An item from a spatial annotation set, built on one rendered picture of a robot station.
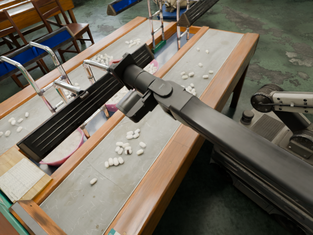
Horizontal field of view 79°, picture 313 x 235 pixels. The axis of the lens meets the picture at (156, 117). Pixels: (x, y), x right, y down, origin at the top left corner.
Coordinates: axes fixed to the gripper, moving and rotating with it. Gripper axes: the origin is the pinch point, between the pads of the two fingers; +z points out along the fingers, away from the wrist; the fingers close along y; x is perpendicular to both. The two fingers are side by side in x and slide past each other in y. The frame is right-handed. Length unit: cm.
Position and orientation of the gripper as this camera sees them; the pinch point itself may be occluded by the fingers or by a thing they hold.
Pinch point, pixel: (112, 62)
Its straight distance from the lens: 62.0
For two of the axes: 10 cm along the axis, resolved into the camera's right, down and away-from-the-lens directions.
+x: 6.5, -7.5, 1.3
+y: 3.3, 4.4, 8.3
